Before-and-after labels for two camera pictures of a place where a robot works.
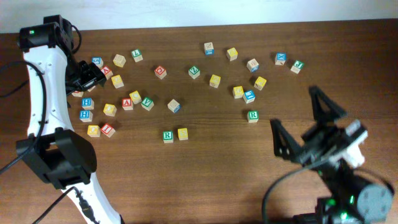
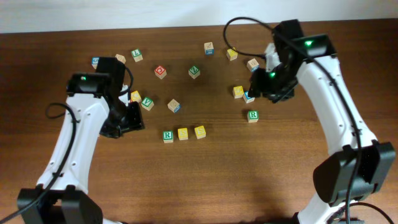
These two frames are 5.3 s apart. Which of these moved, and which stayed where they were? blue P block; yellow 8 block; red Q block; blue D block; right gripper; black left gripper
Moved: black left gripper; right gripper
Stayed: red Q block; blue P block; blue D block; yellow 8 block
